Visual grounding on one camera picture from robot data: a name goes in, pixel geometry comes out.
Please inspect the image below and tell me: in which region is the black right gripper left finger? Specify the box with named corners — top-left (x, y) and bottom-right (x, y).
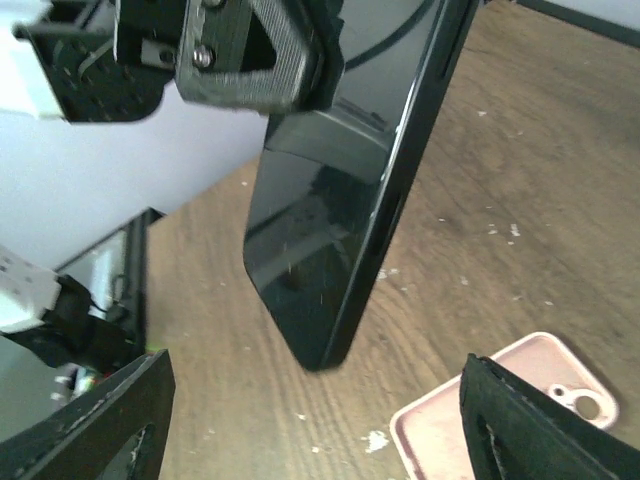
top-left (1, 350), bottom-right (176, 479)

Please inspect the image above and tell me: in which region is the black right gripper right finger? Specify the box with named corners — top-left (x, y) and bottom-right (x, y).
top-left (459, 354), bottom-right (639, 480)

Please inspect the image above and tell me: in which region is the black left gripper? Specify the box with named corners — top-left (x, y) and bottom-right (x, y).
top-left (11, 1), bottom-right (186, 123)

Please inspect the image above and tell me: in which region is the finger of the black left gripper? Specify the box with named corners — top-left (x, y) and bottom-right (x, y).
top-left (175, 0), bottom-right (345, 114)

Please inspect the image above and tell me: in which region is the pink phone case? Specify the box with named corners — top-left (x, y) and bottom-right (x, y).
top-left (390, 332), bottom-right (619, 480)

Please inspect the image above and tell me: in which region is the black smartphone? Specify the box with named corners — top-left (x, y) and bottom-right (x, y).
top-left (243, 0), bottom-right (478, 372)

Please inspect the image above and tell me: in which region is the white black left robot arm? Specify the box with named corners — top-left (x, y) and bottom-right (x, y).
top-left (1, 1), bottom-right (344, 373)

